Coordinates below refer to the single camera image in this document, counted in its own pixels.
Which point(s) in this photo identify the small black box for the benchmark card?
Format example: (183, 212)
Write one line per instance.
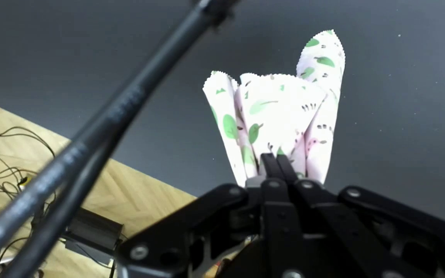
(96, 229)

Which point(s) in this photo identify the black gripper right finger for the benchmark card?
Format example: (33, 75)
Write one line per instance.
(367, 232)

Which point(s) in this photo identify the white floral patterned towel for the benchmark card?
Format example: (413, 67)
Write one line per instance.
(279, 109)

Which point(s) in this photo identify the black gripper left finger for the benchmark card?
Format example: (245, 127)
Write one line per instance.
(208, 226)

